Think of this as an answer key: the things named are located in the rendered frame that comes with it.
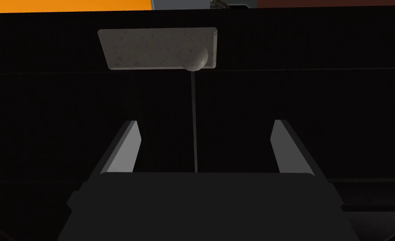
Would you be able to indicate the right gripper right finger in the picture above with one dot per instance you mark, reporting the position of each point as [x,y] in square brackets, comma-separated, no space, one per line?
[289,150]

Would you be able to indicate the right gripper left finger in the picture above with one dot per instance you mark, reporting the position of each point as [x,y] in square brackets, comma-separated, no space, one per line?
[125,152]

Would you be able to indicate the grey stone drawer front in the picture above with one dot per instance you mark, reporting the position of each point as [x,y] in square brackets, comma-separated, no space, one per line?
[144,48]

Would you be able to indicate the grey round knob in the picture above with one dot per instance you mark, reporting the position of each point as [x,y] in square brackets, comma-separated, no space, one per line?
[195,60]

